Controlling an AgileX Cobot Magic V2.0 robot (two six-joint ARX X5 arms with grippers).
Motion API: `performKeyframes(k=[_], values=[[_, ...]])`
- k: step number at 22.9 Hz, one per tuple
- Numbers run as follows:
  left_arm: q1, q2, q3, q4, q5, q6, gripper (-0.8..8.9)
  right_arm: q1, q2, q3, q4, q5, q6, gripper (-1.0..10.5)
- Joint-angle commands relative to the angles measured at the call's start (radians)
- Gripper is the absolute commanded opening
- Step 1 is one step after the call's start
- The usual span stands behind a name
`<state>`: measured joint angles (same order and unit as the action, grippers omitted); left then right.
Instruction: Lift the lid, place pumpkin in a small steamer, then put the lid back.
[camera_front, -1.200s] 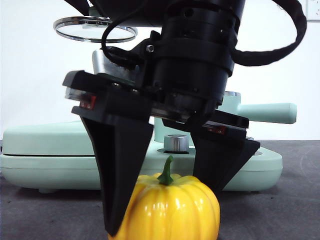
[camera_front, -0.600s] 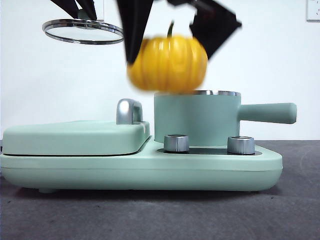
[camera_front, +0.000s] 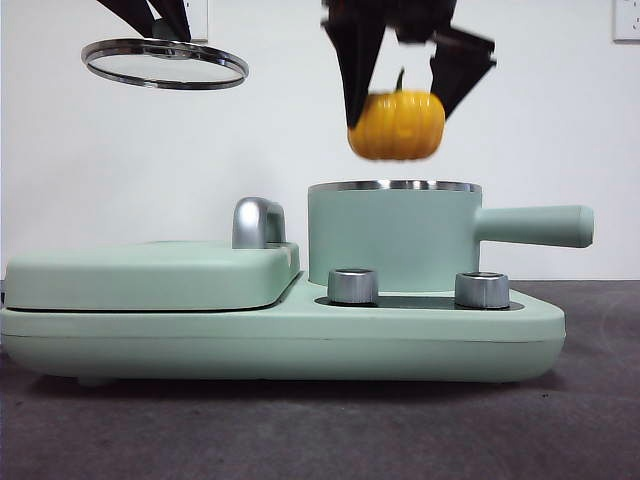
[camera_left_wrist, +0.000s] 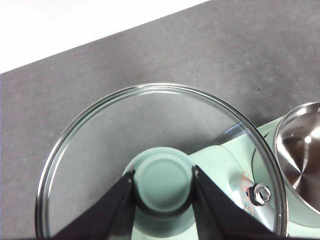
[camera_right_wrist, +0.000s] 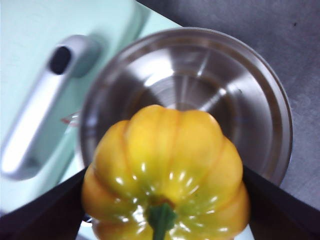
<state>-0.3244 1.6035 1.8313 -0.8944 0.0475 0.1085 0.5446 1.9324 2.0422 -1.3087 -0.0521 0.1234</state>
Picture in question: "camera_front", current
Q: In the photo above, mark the silver control dial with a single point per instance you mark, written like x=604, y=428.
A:
x=352, y=287
x=481, y=290

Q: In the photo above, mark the yellow toy pumpkin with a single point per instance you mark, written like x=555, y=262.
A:
x=400, y=125

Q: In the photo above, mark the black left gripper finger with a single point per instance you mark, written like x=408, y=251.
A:
x=172, y=15
x=132, y=12

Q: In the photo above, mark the white wall socket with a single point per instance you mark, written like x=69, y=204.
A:
x=627, y=22
x=200, y=20

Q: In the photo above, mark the mint green cooker base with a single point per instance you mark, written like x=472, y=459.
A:
x=250, y=345

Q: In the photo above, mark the glass lid with green knob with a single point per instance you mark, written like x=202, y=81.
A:
x=165, y=65

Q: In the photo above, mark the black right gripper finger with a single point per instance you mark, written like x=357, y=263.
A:
x=455, y=80
x=357, y=65

